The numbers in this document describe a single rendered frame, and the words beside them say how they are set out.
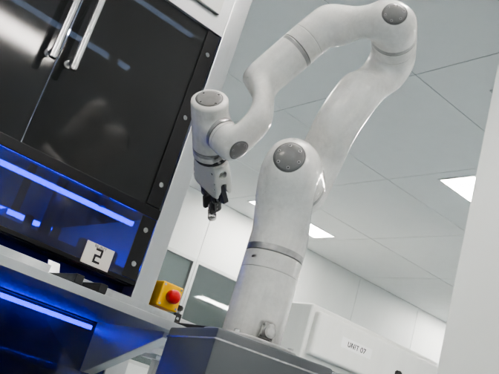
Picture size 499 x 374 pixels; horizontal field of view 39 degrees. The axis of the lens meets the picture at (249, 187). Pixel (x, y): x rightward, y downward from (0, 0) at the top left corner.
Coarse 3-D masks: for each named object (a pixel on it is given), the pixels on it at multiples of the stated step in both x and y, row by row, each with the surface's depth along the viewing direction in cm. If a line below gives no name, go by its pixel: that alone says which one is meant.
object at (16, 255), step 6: (0, 246) 146; (0, 252) 146; (6, 252) 147; (12, 252) 148; (18, 252) 148; (18, 258) 148; (24, 258) 149; (30, 258) 150; (30, 264) 150; (36, 264) 151; (42, 264) 151; (48, 264) 152; (48, 270) 152
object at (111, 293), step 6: (90, 282) 158; (108, 294) 160; (114, 294) 161; (120, 294) 162; (120, 300) 162; (126, 300) 163; (132, 300) 164; (138, 306) 165; (144, 306) 166; (150, 306) 166; (150, 312) 166; (156, 312) 167; (162, 312) 168; (168, 312) 169; (168, 318) 169; (174, 318) 170
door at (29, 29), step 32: (0, 0) 178; (32, 0) 183; (64, 0) 189; (0, 32) 177; (32, 32) 183; (0, 64) 177; (32, 64) 182; (0, 96) 176; (32, 96) 181; (0, 128) 175
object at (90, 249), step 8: (88, 240) 186; (88, 248) 186; (96, 248) 187; (104, 248) 189; (88, 256) 186; (104, 256) 188; (112, 256) 190; (88, 264) 186; (96, 264) 187; (104, 264) 188
